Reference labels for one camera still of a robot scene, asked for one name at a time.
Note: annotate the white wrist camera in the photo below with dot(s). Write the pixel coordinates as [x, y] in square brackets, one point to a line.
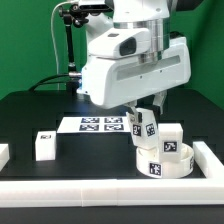
[118, 43]

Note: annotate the grey camera on pole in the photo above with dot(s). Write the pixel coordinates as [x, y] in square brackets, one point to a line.
[93, 6]

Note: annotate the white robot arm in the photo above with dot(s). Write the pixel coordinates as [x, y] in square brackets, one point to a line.
[151, 14]

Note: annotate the white L-shaped border frame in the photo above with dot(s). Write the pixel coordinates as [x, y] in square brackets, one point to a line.
[130, 192]

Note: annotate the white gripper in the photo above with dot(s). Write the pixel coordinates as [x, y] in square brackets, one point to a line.
[110, 83]

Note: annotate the white tag sheet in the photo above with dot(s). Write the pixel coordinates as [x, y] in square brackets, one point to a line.
[108, 124]

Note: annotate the white part at left edge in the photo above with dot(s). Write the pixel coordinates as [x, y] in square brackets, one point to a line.
[4, 155]

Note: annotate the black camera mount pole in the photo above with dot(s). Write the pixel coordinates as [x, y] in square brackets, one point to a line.
[72, 17]

